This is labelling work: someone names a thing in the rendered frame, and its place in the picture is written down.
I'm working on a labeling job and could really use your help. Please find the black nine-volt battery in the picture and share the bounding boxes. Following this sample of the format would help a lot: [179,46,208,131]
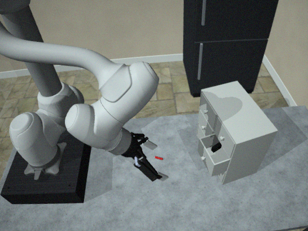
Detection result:
[211,142,222,153]

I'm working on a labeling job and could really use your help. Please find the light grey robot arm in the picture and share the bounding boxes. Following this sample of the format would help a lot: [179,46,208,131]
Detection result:
[0,0,159,182]

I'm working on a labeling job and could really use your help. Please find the small grey chest of drawers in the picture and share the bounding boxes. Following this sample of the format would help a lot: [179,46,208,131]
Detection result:
[201,81,278,185]

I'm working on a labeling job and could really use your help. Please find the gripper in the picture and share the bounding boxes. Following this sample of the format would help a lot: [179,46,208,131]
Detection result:
[122,132,169,181]

